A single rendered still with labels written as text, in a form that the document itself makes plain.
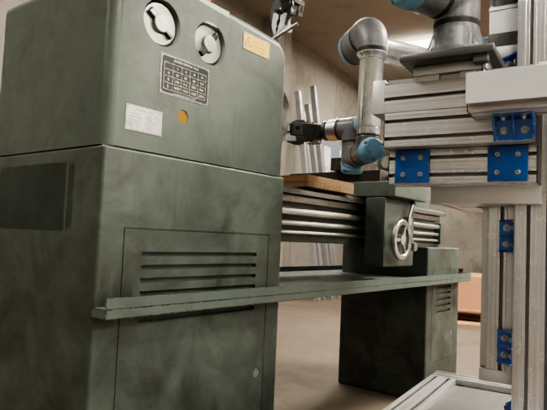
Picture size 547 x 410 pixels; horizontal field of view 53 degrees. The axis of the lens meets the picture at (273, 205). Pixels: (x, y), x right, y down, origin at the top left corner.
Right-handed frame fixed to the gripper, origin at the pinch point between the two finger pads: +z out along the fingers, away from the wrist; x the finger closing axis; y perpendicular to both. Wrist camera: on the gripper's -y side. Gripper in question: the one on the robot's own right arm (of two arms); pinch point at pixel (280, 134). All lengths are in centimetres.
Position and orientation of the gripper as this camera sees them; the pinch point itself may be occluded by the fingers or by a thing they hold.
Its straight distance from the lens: 203.3
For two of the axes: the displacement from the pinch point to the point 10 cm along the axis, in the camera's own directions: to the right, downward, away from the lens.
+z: -7.9, 0.0, 6.2
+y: 6.2, 0.7, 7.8
